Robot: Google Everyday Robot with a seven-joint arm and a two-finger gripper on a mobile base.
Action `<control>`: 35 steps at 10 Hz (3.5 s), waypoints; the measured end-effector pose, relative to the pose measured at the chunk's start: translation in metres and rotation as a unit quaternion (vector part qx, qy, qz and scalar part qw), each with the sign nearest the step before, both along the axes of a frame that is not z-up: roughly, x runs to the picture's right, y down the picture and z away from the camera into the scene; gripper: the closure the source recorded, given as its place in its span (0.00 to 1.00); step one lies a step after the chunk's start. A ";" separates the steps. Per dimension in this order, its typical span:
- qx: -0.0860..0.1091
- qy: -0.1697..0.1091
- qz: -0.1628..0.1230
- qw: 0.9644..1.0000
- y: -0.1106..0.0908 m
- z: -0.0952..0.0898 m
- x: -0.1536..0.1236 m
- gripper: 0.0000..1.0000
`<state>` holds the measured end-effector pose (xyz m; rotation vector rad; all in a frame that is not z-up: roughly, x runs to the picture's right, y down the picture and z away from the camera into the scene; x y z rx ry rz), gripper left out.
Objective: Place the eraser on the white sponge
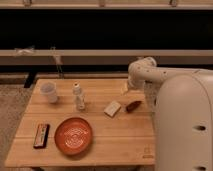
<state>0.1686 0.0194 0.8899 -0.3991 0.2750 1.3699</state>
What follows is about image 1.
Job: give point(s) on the white plastic bottle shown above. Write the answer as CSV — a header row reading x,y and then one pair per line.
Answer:
x,y
79,97

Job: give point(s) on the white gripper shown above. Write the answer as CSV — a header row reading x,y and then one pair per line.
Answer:
x,y
127,87

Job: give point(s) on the translucent plastic cup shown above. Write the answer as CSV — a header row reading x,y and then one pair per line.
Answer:
x,y
48,90

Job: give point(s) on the wooden slatted table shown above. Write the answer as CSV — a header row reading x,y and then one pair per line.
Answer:
x,y
126,139

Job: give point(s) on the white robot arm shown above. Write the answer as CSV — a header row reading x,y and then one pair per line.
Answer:
x,y
183,117

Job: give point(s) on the orange ribbed plate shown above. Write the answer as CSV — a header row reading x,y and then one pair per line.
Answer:
x,y
73,136

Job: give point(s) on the white sponge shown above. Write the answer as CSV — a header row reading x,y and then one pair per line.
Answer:
x,y
112,108

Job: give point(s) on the dark red oblong object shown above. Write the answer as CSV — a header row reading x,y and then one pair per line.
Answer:
x,y
132,106

